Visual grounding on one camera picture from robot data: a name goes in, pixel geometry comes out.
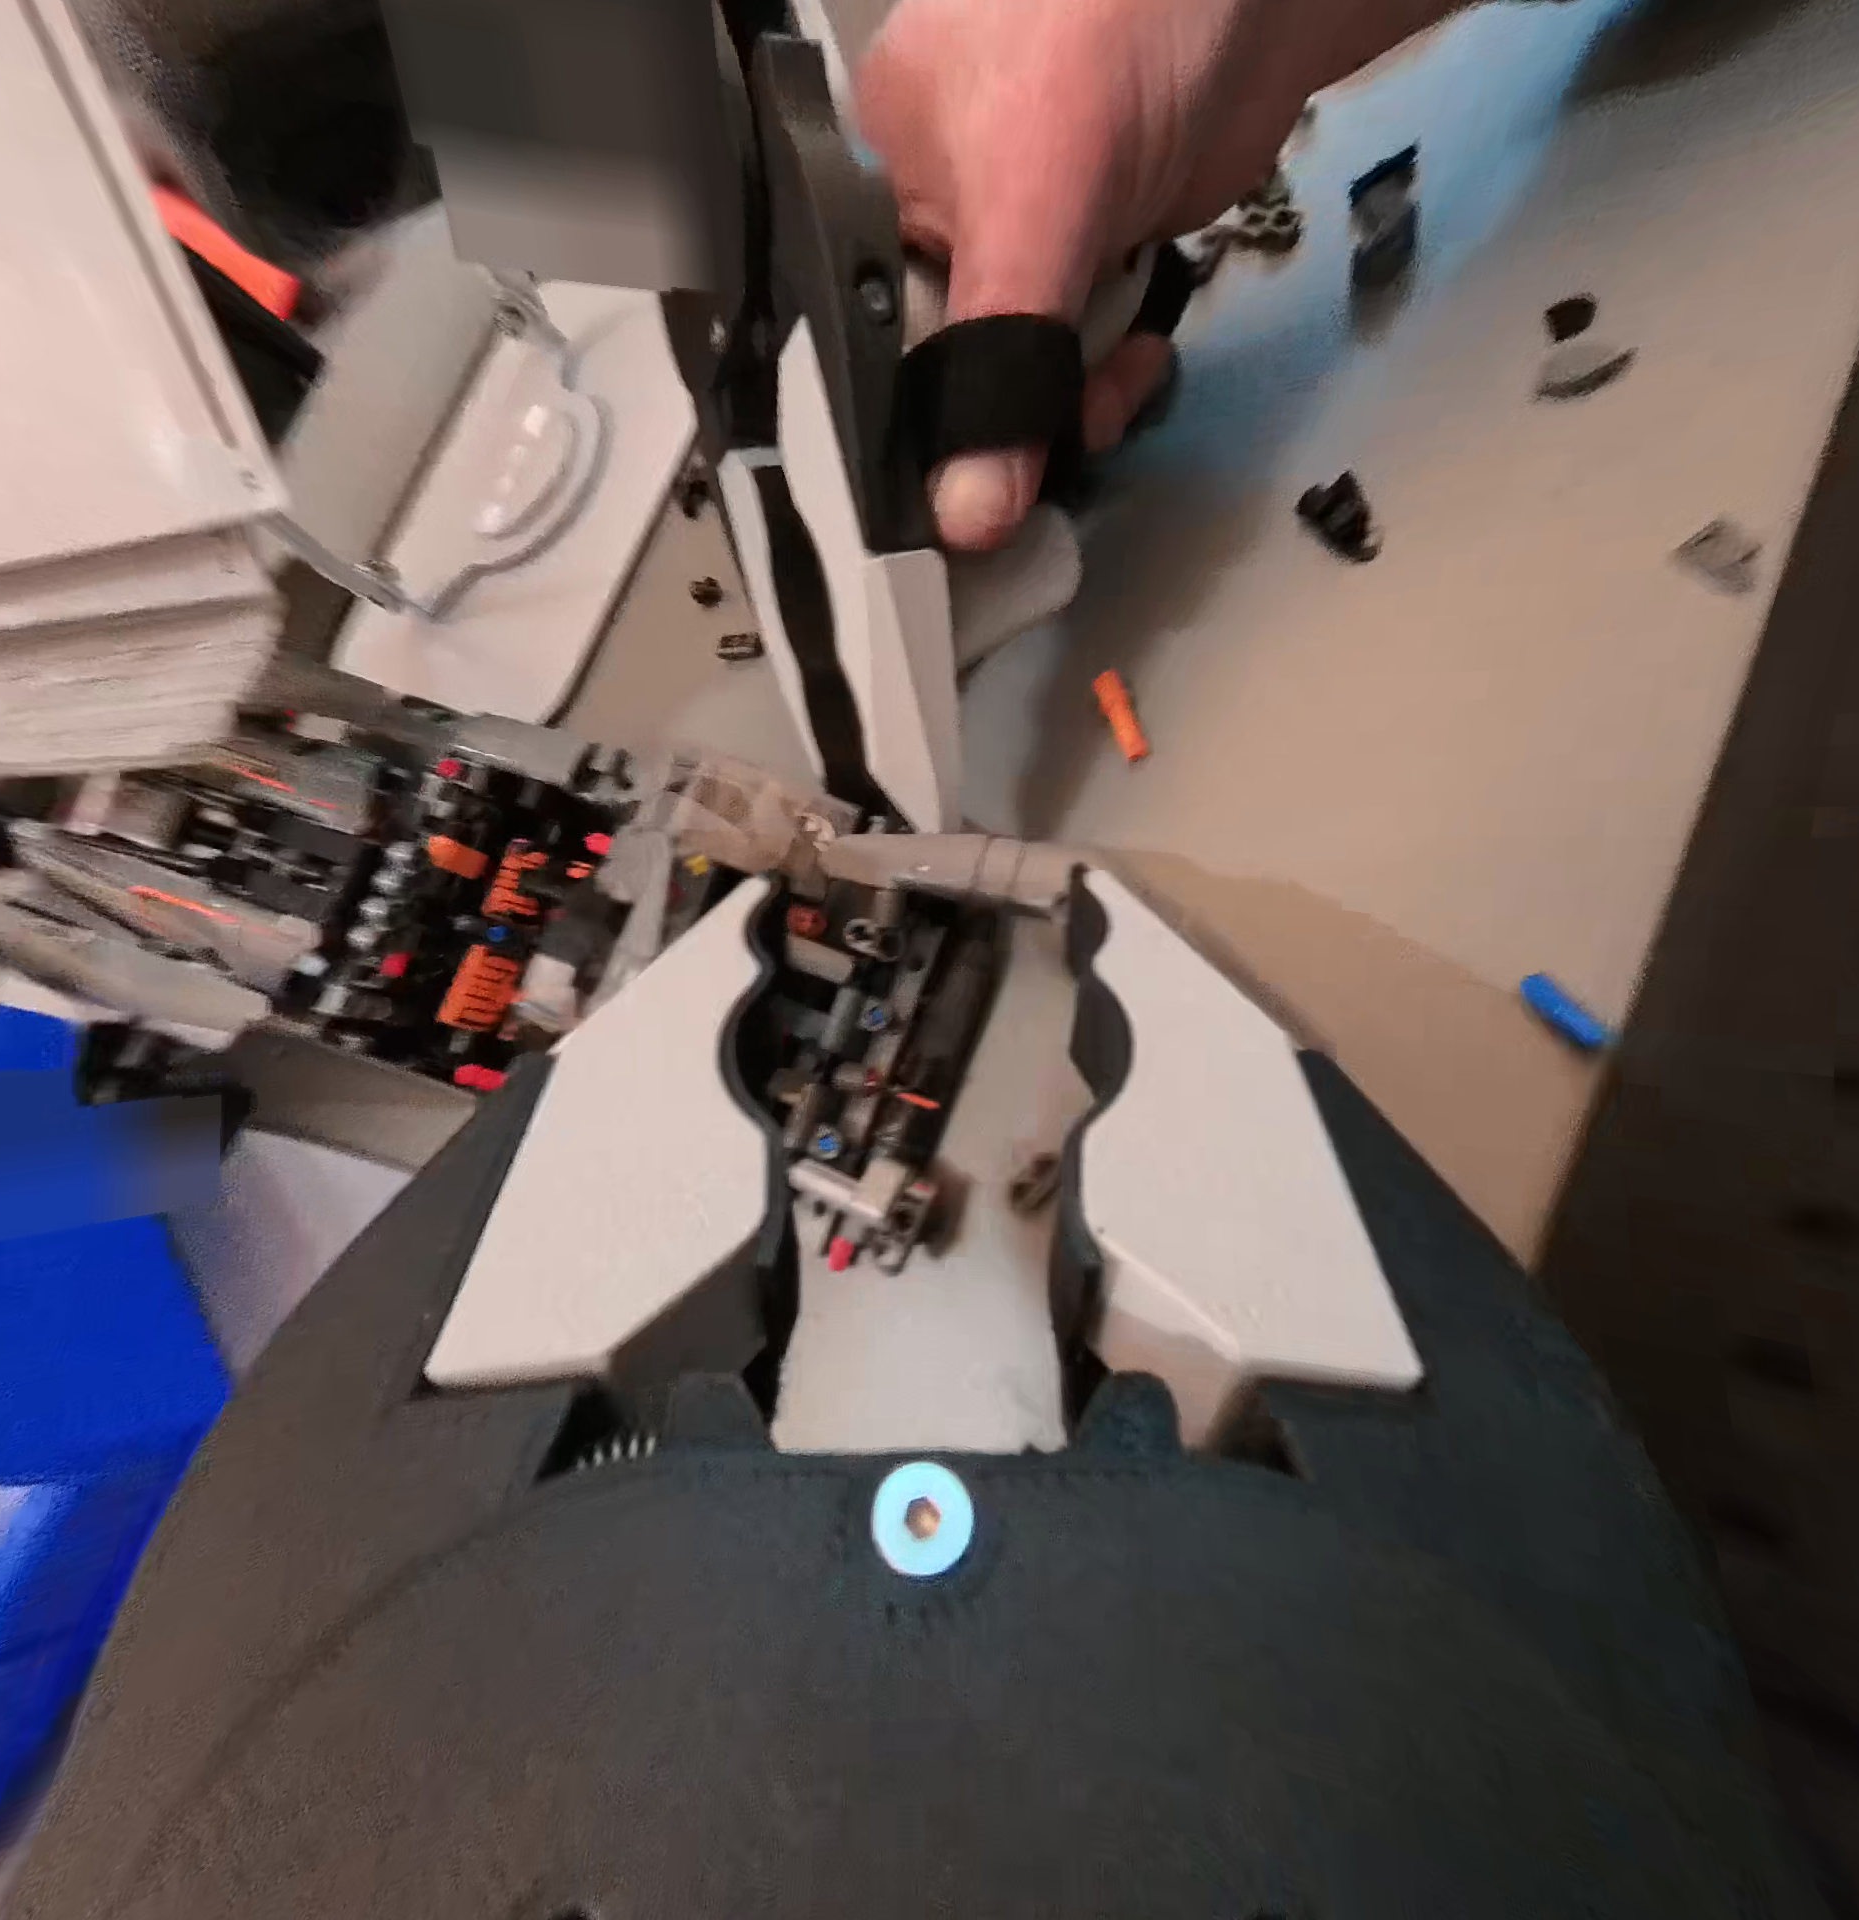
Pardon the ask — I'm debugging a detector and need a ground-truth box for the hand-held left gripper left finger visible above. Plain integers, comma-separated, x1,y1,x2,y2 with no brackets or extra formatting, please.
423,874,796,1398

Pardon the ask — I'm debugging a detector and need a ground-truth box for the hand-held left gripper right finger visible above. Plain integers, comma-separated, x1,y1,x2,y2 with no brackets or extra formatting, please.
1051,867,1424,1444

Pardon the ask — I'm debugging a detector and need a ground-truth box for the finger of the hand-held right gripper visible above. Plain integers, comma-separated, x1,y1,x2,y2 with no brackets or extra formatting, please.
777,318,966,835
712,448,890,818

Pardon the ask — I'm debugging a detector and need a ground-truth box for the grey lego car model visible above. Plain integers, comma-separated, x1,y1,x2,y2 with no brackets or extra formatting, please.
0,705,1118,1276

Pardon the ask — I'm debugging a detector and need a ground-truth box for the blue lego pin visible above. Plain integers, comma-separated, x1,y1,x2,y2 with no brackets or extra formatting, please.
1520,972,1613,1053

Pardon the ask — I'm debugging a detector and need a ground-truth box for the shiny dark lego piece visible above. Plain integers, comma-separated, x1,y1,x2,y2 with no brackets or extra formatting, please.
1297,470,1383,565

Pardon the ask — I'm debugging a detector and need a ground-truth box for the dark grey lego piece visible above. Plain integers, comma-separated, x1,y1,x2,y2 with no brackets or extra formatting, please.
1345,143,1422,289

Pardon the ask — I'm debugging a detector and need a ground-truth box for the person's right hand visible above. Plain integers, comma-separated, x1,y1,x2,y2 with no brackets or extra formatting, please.
851,0,1328,557

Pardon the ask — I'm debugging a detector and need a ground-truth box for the blue plastic bin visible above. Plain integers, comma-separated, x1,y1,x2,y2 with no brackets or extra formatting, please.
0,999,231,1862

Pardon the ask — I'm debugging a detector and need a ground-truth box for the orange plastic bin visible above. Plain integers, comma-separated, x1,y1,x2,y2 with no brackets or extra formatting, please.
147,188,302,322

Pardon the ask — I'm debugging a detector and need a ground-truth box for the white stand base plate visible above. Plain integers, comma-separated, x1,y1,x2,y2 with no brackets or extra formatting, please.
330,277,706,731

